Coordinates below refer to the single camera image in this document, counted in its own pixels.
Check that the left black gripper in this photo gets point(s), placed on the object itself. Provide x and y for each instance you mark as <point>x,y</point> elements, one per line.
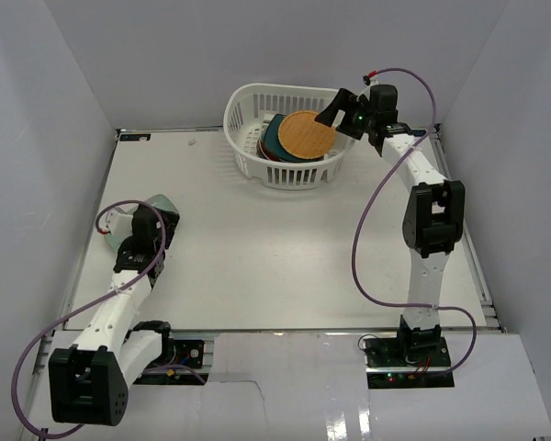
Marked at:
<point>166,218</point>

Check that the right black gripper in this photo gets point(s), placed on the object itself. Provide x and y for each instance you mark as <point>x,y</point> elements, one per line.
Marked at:
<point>341,102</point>

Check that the pale green rectangular plate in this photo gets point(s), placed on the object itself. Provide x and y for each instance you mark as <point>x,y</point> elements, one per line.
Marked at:
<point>144,215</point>

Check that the woven bamboo round plate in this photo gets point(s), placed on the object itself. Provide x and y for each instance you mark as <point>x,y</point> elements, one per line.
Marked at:
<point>305,138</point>

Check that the dark teal square plate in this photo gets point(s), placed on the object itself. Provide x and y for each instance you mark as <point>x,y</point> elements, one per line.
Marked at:
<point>274,146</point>

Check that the red rimmed cream plate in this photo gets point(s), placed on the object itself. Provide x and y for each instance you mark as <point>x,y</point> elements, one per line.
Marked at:
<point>265,154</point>

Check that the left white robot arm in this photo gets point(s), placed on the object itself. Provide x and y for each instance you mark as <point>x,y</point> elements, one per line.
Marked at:
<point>89,381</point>

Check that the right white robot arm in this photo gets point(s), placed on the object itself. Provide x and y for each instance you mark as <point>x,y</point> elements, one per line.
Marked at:
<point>434,215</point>

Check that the white plastic dish bin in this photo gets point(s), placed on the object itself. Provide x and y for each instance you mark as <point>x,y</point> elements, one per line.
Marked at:
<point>247,116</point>

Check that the left blue table label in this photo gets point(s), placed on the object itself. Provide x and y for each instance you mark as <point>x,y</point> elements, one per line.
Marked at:
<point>134,137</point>

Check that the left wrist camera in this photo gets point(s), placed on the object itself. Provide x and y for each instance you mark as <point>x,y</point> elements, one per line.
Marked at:
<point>116,222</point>

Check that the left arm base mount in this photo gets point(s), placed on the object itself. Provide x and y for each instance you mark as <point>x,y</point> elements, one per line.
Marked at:
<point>184,365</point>

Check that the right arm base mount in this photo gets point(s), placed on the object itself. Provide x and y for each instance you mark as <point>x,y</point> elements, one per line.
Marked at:
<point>387,368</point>

